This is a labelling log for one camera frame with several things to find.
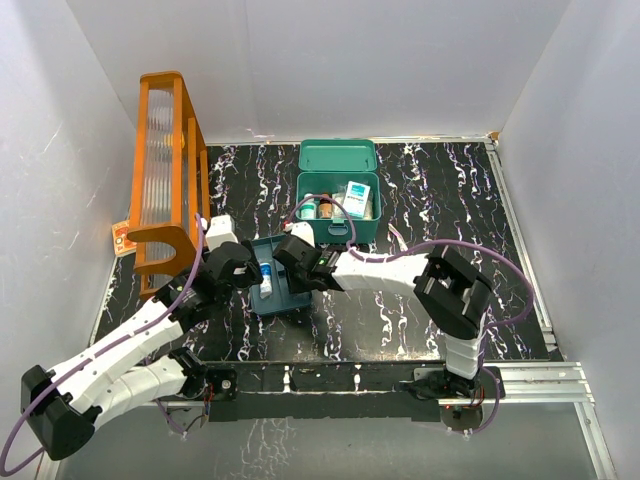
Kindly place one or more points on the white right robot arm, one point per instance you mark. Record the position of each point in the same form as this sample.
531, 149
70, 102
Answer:
454, 294

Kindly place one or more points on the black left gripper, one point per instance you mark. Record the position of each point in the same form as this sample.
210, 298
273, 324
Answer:
250, 276

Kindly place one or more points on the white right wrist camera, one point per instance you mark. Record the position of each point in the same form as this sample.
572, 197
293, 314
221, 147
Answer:
302, 230

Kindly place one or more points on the white blue bandage roll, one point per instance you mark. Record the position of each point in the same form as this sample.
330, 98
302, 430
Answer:
266, 286

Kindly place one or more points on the white medicine bottle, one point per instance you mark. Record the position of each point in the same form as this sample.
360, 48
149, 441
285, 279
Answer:
308, 210

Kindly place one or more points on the orange card box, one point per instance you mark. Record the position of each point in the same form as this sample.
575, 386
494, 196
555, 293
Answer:
121, 243

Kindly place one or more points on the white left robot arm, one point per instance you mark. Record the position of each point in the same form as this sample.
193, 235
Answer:
66, 404

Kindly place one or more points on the teal wipe packet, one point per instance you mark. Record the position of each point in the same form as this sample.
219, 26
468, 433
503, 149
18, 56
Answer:
356, 199

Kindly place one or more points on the teal medicine box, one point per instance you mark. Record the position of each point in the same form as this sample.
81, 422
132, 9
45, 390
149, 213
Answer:
340, 186

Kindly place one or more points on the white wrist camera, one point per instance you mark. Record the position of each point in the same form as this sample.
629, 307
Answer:
221, 229
302, 230

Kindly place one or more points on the dark teal tray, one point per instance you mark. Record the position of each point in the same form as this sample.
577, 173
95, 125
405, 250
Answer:
282, 300

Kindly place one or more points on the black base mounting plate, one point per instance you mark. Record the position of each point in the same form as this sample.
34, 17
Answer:
318, 390

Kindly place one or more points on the brown orange-cap bottle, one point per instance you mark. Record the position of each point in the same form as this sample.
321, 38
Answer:
325, 208

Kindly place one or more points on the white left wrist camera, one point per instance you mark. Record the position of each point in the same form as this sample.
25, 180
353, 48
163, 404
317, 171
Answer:
221, 229

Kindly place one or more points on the orange wooden rack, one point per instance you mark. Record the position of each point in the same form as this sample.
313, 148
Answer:
170, 181

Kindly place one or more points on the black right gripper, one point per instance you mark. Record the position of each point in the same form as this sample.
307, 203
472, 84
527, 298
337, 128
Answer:
296, 286

